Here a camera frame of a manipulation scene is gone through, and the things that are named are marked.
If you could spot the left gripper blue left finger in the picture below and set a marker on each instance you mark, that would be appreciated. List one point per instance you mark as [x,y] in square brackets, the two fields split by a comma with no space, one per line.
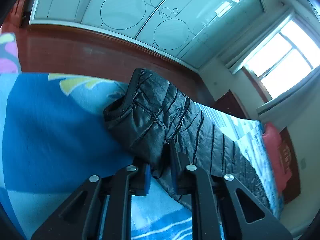
[100,208]

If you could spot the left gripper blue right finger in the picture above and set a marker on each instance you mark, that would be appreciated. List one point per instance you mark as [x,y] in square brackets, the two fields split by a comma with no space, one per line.
[222,207]

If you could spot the black quilted down jacket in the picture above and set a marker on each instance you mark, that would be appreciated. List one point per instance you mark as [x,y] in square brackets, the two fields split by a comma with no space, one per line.
[153,113]

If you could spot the dark wooden headboard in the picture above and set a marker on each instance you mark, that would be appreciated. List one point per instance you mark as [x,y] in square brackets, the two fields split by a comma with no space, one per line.
[293,187]

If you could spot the small embroidered brown cushion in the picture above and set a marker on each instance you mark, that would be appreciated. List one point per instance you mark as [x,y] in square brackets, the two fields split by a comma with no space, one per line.
[285,156]

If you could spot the blue patterned bed sheet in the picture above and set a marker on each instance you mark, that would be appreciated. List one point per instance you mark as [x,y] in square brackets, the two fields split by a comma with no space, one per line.
[53,138]

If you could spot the red pillow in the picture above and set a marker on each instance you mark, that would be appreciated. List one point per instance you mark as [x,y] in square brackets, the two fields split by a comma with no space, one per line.
[272,140]

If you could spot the wooden nightstand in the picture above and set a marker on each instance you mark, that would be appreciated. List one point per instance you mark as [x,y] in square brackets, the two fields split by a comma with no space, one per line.
[230,104]

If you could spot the grey left window curtain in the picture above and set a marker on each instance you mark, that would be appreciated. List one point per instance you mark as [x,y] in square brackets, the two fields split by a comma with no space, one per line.
[284,109]

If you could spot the colourful dotted blanket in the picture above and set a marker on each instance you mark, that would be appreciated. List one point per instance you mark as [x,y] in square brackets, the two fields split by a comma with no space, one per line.
[9,61]

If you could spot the white sliding wardrobe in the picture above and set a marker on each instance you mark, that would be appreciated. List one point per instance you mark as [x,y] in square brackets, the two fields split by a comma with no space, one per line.
[188,31]

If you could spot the wooden bed frame side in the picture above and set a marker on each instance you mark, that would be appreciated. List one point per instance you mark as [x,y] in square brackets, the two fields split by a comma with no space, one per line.
[72,50]

